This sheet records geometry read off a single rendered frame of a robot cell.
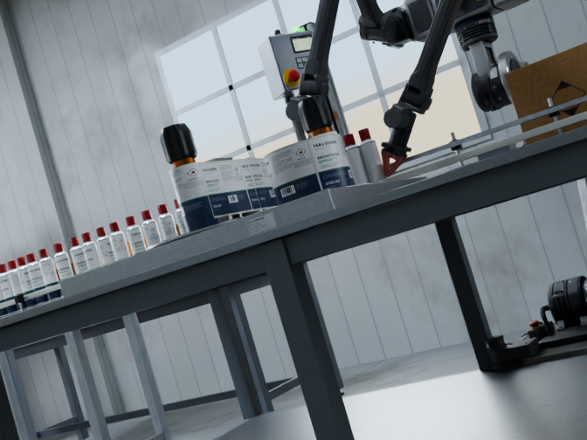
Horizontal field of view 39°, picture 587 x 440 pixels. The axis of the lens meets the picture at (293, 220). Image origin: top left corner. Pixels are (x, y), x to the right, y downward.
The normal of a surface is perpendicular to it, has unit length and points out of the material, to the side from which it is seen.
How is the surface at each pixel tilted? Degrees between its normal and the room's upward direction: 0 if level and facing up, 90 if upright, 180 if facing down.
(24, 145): 90
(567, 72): 90
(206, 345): 90
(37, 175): 90
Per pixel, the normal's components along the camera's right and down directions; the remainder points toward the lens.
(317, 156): 0.18, -0.11
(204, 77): -0.52, 0.11
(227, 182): 0.79, -0.27
